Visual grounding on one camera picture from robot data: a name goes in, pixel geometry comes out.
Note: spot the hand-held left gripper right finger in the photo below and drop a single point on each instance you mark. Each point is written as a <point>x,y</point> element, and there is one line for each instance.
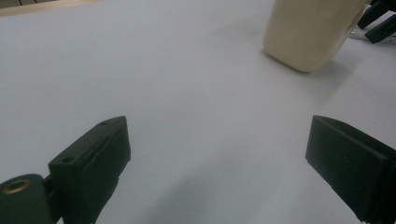
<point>351,165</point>

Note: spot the beige pen holder cup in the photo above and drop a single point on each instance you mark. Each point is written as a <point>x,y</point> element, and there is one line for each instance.
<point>311,31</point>

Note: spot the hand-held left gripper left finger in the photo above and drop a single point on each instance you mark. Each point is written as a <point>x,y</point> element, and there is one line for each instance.
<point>93,168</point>

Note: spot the wooden table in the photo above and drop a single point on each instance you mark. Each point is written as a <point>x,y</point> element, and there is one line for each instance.
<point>31,11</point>

